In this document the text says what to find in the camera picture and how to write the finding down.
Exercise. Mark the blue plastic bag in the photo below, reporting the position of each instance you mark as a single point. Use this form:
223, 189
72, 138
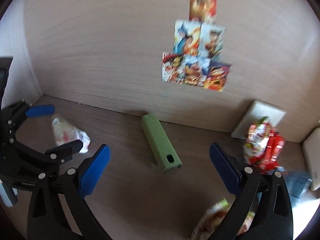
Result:
297, 183

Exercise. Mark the green red white wrapper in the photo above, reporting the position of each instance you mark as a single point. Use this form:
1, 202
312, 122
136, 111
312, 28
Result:
210, 220

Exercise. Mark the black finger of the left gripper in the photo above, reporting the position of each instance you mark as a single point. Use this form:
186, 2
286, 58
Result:
64, 153

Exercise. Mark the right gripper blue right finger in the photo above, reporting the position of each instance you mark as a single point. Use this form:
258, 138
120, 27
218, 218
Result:
273, 218

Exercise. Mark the lower white wall socket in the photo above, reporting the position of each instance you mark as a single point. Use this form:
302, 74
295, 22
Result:
257, 111

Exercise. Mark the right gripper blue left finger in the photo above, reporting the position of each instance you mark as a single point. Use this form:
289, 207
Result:
46, 217

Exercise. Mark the white paper ball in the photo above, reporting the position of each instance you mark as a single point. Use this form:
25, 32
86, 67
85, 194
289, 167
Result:
65, 132

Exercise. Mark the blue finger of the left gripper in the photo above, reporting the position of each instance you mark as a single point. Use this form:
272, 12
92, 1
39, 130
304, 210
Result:
14, 115

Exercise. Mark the red white snack bag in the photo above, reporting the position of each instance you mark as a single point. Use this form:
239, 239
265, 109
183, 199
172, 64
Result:
263, 146

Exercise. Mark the green cylindrical case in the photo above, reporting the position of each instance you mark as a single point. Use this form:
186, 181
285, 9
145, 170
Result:
160, 145

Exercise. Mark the white toaster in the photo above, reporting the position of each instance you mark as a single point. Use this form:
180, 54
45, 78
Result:
311, 151

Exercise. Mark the colourful sticker cluster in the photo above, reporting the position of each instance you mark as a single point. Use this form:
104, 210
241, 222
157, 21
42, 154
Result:
198, 44

